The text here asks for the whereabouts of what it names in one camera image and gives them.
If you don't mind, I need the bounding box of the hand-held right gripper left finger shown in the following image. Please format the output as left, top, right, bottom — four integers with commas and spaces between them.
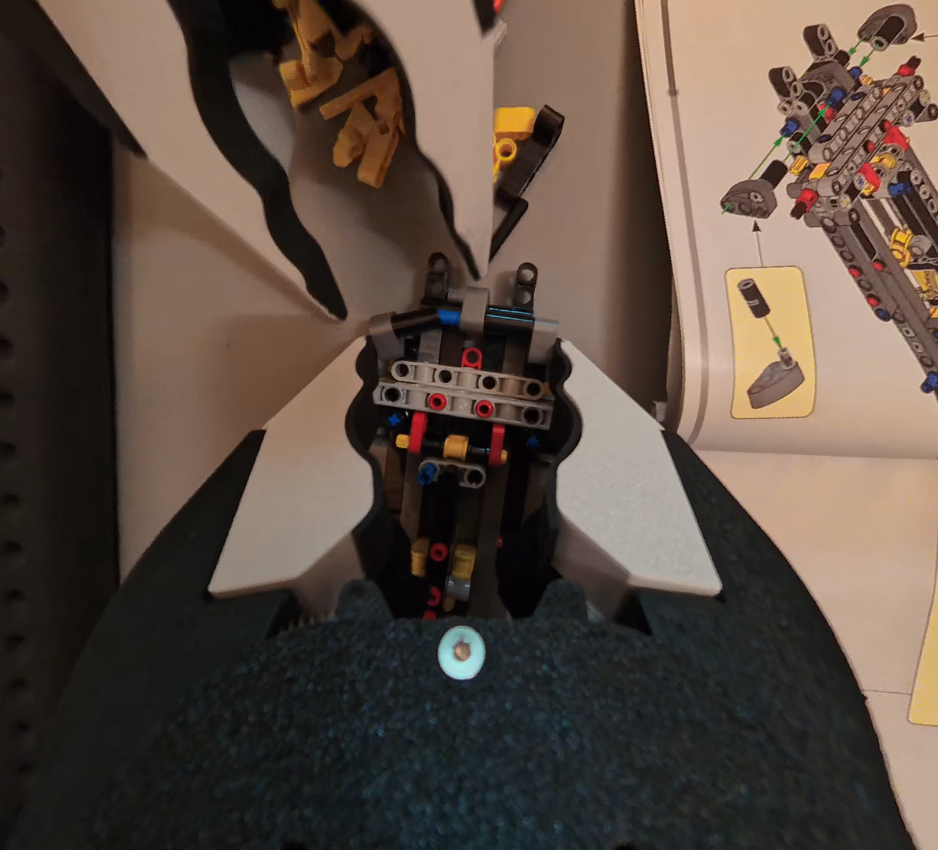
209, 339, 398, 620

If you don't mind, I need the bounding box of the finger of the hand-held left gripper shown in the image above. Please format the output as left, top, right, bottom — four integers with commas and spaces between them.
0, 0, 349, 322
299, 0, 508, 281

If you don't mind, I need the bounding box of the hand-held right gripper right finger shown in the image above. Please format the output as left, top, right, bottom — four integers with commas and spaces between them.
541, 339, 724, 618

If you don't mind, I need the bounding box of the grey lego car chassis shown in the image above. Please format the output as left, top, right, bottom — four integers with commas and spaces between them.
365, 253, 563, 622

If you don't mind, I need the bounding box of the pile of yellow lego pieces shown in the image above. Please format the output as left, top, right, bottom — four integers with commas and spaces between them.
249, 0, 600, 190

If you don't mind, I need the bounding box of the black curved lego liftarm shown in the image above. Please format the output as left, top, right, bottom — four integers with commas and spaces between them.
494, 106, 567, 204

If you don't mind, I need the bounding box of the lego instruction booklet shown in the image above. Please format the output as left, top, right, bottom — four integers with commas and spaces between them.
626, 0, 938, 850

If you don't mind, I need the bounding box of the black lego axle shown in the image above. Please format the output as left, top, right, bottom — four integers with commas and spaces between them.
490, 198, 530, 265

